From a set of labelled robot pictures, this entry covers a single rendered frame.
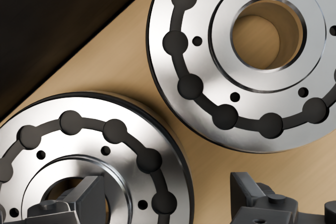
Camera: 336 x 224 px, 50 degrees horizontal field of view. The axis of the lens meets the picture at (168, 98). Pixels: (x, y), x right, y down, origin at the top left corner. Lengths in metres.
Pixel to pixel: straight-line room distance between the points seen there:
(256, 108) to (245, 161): 0.04
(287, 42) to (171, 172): 0.08
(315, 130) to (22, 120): 0.13
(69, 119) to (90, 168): 0.02
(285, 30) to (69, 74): 0.11
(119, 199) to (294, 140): 0.08
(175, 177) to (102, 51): 0.08
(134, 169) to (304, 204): 0.09
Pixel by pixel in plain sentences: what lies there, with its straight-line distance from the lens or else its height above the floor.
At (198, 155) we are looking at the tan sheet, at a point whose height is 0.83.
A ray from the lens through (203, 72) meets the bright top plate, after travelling 0.16.
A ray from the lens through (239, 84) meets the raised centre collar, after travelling 0.15.
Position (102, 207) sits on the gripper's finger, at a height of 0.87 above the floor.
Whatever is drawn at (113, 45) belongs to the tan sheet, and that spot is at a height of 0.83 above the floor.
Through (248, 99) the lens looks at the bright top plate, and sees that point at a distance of 0.16.
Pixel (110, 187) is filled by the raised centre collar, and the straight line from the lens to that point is 0.16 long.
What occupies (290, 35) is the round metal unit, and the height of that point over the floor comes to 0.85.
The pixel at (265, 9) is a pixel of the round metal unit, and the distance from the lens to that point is 0.18.
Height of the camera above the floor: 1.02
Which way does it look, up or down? 87 degrees down
